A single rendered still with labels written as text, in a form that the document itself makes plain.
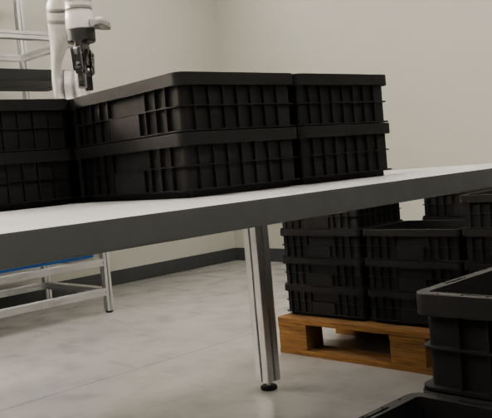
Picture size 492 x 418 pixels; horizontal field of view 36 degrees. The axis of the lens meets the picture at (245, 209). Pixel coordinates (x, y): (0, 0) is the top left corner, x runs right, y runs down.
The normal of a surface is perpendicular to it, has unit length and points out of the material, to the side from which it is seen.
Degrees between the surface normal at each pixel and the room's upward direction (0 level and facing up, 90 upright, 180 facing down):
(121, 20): 90
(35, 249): 90
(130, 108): 90
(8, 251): 90
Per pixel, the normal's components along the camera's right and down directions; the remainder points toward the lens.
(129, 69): 0.70, -0.02
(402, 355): -0.71, 0.11
